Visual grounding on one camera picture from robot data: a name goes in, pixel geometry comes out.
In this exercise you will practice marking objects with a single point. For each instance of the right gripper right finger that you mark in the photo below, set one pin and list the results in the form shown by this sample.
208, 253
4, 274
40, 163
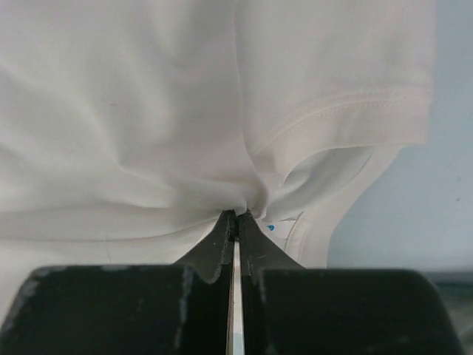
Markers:
289, 309

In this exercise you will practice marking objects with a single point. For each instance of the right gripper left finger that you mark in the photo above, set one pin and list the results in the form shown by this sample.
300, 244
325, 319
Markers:
179, 308

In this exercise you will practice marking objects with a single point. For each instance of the white floral t-shirt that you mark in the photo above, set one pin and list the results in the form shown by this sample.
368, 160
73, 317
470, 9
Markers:
127, 127

